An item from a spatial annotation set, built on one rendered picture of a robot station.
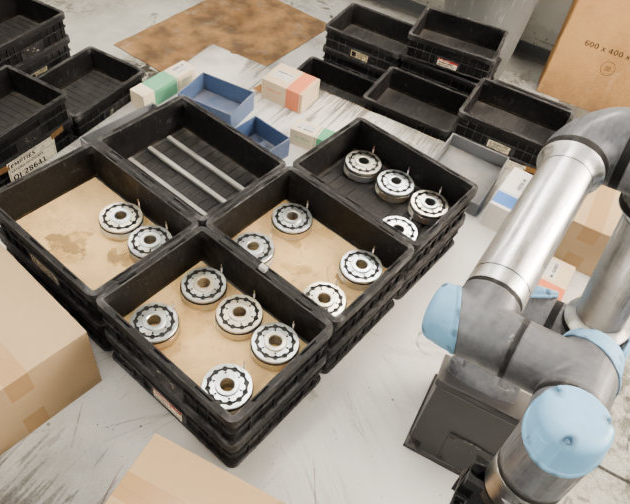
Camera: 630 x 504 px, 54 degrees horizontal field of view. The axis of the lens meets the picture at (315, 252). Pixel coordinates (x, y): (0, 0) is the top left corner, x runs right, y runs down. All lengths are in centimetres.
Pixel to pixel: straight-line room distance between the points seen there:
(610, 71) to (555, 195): 307
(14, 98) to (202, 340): 153
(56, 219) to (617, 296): 124
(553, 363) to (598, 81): 328
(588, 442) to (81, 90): 249
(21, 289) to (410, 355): 89
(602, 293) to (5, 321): 111
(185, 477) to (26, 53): 204
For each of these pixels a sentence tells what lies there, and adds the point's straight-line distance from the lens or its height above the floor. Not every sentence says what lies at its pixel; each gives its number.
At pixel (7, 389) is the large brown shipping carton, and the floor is 89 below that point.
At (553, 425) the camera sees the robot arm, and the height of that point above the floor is 147.
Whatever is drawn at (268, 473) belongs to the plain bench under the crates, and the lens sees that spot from 136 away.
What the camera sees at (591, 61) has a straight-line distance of 390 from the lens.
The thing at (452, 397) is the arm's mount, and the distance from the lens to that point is 121.
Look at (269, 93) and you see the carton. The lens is 217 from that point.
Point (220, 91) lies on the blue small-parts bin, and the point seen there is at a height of 72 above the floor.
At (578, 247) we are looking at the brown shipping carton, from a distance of 184.
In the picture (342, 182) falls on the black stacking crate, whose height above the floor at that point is 83.
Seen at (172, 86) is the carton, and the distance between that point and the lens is 217.
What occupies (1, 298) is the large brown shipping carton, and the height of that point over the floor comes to 90.
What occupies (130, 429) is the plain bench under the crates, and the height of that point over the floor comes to 70.
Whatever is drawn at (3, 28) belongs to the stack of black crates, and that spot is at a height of 49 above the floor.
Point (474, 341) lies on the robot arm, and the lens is 72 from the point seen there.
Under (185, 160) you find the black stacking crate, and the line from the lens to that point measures 174.
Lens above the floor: 197
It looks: 49 degrees down
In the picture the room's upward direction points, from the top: 9 degrees clockwise
